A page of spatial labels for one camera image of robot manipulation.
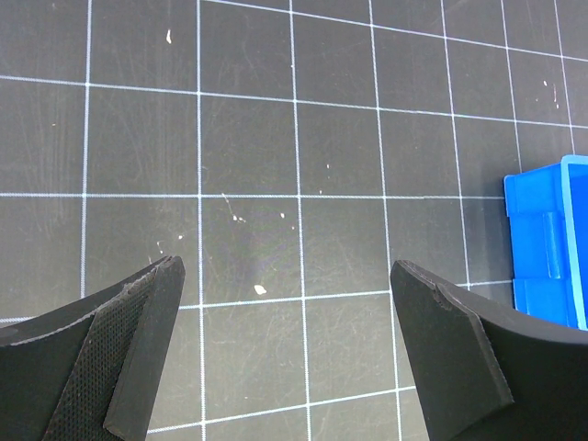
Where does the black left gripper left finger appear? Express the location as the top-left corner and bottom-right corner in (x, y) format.
(1, 256), (185, 440)

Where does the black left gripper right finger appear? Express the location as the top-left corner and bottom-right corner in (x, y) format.
(390, 260), (587, 440)

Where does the blue compartment tray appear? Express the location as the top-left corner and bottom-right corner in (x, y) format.
(503, 154), (587, 331)

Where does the black grid mat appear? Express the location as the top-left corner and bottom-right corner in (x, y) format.
(1, 1), (587, 440)

